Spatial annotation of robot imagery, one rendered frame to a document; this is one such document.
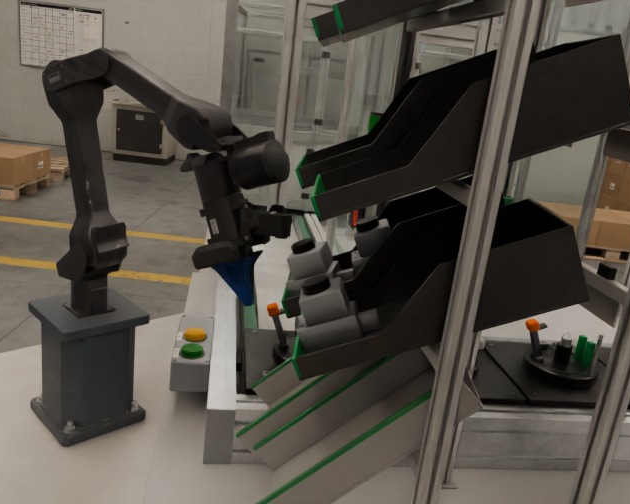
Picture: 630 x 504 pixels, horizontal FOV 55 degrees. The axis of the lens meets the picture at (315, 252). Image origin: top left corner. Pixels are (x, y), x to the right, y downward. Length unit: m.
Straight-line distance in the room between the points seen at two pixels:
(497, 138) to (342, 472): 0.36
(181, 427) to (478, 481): 0.51
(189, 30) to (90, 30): 1.41
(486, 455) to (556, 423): 0.13
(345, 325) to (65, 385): 0.57
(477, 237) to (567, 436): 0.69
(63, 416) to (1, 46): 9.25
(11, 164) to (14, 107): 3.87
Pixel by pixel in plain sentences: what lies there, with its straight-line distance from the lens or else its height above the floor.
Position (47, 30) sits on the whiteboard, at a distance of 9.87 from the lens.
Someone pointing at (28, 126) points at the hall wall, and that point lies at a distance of 10.07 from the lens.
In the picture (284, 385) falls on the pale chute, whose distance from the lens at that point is 0.91.
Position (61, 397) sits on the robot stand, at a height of 0.93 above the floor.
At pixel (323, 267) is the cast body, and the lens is 0.73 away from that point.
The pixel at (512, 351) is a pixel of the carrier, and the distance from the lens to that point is 1.33.
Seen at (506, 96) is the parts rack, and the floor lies 1.47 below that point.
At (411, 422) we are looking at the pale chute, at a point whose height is 1.16.
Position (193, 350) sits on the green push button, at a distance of 1.12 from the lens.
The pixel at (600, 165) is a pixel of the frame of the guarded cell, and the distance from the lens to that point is 2.17.
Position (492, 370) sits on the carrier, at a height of 0.97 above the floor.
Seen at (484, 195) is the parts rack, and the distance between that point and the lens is 0.51.
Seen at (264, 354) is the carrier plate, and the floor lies 0.97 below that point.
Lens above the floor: 1.47
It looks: 16 degrees down
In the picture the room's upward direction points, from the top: 7 degrees clockwise
